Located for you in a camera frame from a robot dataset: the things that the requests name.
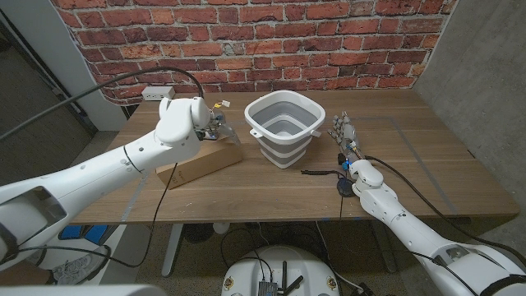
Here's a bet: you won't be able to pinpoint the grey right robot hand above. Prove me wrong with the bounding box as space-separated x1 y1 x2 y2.
327 110 363 162

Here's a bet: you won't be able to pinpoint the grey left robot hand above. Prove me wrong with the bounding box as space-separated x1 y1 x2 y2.
196 107 242 147

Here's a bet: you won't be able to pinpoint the brown cardboard box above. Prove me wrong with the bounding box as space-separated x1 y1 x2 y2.
155 137 244 190

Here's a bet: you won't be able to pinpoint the white grey collapsible bucket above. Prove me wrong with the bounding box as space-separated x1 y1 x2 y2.
243 90 326 170

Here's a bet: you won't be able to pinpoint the white power outlet box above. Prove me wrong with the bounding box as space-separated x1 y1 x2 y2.
141 85 176 102

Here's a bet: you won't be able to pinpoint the black round floor object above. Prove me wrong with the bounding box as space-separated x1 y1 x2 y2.
182 224 215 244

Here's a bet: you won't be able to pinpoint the dark table leg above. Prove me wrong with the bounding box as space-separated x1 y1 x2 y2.
371 220 398 273

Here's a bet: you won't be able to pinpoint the white table leg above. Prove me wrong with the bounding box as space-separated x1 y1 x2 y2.
161 223 185 276

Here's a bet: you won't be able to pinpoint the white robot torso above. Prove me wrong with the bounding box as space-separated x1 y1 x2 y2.
220 245 342 296

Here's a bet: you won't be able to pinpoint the black antenna module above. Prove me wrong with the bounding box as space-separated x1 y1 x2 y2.
257 259 306 296

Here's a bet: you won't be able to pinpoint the white blue floor device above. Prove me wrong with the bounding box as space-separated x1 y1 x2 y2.
24 224 124 285

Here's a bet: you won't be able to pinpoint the dark grey perforated panel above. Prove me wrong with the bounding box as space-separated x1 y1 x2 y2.
0 16 99 213

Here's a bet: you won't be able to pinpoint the grey sneaker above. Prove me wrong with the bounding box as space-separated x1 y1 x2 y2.
51 253 99 285

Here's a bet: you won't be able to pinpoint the person's leg brown trousers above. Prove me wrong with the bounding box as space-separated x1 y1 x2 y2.
0 262 55 287

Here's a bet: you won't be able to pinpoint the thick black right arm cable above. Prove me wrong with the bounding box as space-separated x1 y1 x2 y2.
364 155 526 265

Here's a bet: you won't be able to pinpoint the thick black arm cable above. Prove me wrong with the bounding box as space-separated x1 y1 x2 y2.
0 67 205 141
364 155 526 265

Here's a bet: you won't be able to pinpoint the black stopwatch with lanyard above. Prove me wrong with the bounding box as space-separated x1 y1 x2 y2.
300 169 357 198

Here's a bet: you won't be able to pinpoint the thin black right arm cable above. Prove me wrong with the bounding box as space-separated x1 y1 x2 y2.
337 166 350 221

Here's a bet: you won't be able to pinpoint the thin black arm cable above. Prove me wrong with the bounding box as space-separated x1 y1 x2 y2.
337 166 350 221
0 162 180 269

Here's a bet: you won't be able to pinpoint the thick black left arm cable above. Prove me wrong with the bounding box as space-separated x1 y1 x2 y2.
0 67 205 141

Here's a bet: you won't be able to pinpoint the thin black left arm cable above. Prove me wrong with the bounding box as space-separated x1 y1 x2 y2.
0 162 180 269

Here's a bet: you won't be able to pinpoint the printed brick wall backdrop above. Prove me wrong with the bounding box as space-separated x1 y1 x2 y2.
48 0 459 106

